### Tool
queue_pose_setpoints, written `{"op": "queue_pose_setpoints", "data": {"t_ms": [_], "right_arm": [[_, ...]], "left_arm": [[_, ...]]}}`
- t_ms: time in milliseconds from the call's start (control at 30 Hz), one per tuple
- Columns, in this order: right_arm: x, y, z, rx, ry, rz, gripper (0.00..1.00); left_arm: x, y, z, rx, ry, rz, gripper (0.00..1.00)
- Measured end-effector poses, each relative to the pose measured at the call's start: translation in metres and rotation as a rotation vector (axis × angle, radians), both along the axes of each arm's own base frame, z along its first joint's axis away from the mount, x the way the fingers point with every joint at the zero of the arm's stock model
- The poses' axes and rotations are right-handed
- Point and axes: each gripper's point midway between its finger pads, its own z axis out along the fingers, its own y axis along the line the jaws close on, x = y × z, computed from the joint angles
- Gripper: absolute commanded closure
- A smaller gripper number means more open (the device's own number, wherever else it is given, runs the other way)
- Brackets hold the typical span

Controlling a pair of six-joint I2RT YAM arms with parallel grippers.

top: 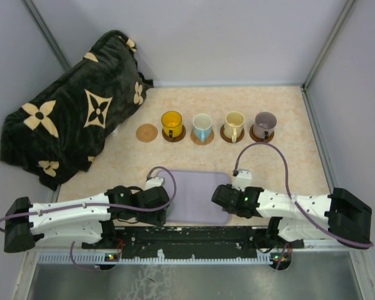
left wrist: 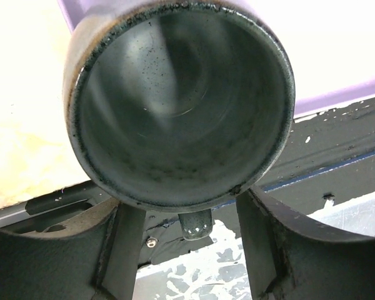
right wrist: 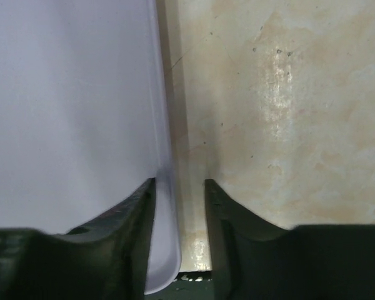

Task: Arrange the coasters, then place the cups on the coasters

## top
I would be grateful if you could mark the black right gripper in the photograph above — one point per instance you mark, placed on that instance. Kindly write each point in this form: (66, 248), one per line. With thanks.
(233, 188)

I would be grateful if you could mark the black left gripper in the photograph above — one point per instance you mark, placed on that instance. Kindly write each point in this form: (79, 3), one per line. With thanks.
(159, 218)

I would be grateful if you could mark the dark brown wooden coaster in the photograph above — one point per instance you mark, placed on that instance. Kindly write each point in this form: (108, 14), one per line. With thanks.
(175, 139)

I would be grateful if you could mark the woven rattan coaster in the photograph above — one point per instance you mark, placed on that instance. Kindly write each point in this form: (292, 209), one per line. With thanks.
(196, 137)
(146, 133)

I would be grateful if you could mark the light brown wooden coaster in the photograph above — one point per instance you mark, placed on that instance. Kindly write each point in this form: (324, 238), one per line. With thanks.
(258, 139)

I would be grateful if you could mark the beige mug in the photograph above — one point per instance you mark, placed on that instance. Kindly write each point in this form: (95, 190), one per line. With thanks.
(233, 125)

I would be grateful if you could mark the yellow mug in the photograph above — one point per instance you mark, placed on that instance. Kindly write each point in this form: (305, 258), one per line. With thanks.
(172, 124)

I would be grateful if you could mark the purple translucent mug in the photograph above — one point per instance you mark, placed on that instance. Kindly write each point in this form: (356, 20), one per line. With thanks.
(264, 124)

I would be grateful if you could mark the cream mug blue handle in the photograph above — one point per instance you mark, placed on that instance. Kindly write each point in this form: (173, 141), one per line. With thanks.
(202, 126)

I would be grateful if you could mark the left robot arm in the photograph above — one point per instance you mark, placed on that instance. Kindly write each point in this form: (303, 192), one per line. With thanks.
(87, 220)

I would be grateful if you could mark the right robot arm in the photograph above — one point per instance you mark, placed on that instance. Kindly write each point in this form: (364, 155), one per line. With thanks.
(340, 215)

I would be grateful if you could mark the lavender plastic tray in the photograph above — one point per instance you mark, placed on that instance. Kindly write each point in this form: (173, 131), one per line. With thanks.
(192, 204)

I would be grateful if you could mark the black floral plush blanket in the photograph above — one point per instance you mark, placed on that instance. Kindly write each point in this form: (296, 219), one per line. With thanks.
(64, 128)

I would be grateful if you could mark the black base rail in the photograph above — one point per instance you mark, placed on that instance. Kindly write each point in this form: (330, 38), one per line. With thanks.
(185, 242)

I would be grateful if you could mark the aluminium frame front rail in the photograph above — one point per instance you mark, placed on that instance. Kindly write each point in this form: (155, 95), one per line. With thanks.
(104, 258)

